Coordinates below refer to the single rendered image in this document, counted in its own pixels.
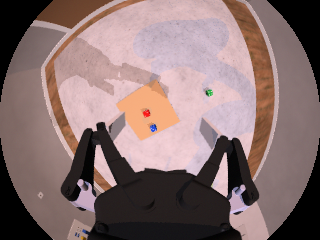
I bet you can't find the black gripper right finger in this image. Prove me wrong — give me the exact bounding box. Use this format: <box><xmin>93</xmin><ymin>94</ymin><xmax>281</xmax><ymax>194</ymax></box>
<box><xmin>179</xmin><ymin>117</ymin><xmax>259</xmax><ymax>215</ymax></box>

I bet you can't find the green die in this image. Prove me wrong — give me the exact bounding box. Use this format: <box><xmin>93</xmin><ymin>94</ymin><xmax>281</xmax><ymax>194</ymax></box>
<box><xmin>205</xmin><ymin>89</ymin><xmax>213</xmax><ymax>96</ymax></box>

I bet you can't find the orange flat mat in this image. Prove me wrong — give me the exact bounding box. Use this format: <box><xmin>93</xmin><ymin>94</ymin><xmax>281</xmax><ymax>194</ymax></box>
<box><xmin>116</xmin><ymin>79</ymin><xmax>180</xmax><ymax>141</ymax></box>

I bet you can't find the red die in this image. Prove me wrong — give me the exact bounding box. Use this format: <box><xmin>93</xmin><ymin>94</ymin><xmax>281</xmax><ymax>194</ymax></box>
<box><xmin>143</xmin><ymin>109</ymin><xmax>151</xmax><ymax>118</ymax></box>

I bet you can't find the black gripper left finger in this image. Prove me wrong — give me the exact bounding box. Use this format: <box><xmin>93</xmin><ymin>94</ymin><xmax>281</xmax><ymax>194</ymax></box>
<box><xmin>61</xmin><ymin>111</ymin><xmax>155</xmax><ymax>212</ymax></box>

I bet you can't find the blue die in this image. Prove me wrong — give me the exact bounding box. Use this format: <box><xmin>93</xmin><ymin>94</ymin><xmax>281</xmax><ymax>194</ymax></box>
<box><xmin>150</xmin><ymin>124</ymin><xmax>157</xmax><ymax>132</ymax></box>

